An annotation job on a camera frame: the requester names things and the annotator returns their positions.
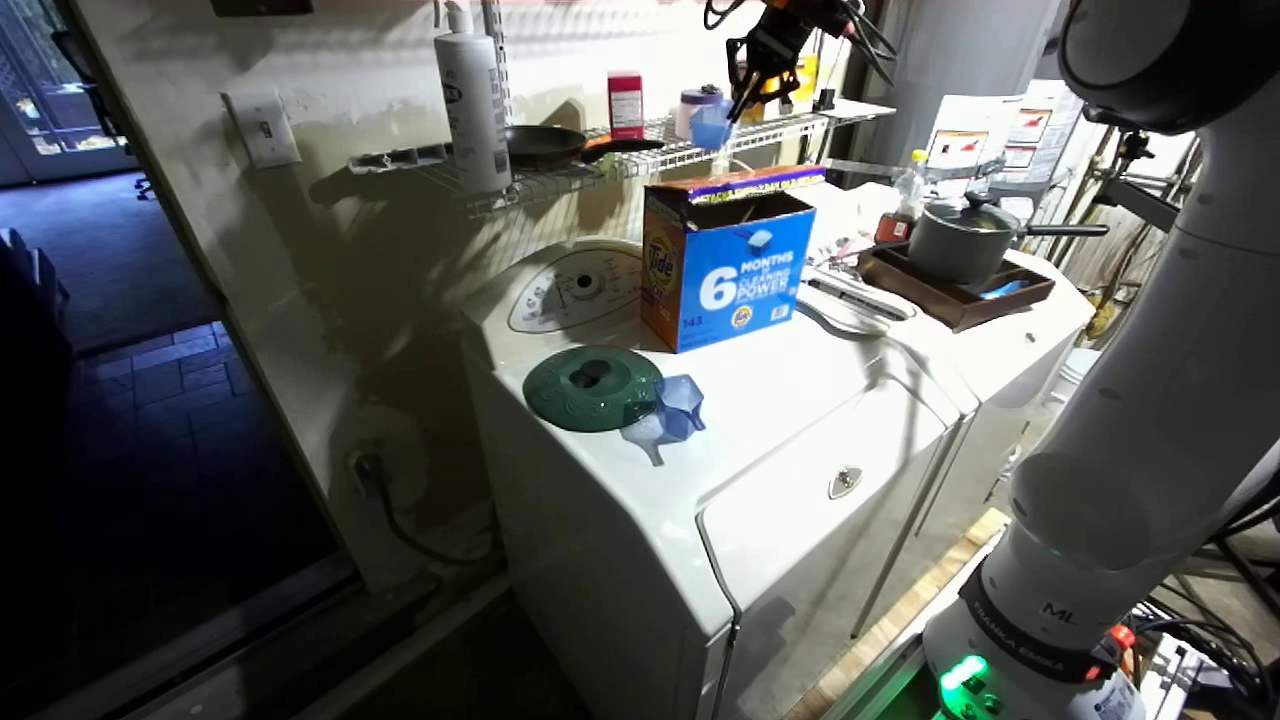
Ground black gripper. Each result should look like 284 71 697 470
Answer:
723 0 862 119

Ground blue measuring cup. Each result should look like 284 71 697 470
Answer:
686 81 740 155
620 372 713 467

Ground blue cleaning powder box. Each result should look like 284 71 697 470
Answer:
635 160 832 355

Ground white jar purple lid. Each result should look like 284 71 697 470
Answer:
672 81 713 142

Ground green round lid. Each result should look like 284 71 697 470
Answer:
519 345 668 436

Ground red pink container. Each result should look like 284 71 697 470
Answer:
604 71 648 142

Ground clear bottle red label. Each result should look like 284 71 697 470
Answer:
875 149 936 257

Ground grey cylindrical tank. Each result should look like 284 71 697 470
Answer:
854 0 1063 175

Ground black frying pan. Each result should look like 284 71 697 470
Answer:
505 119 668 175

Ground metal spoon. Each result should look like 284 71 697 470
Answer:
804 271 910 324

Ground grey metal pot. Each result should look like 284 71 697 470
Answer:
904 186 1111 292

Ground brown wooden tray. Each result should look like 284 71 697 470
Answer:
854 242 1051 334

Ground tall white bottle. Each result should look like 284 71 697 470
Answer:
431 0 515 197

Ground white washing machine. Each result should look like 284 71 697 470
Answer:
455 175 977 720

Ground white dryer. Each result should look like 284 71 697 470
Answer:
850 242 1099 644

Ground wooden base board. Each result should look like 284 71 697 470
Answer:
782 502 1016 720

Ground white wire shelf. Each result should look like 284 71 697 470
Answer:
349 95 897 225

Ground white wall outlet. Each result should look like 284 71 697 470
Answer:
220 89 303 170

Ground black power cord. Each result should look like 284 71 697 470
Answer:
349 443 498 572

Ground tangled cable pile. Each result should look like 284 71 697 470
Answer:
1093 605 1280 720

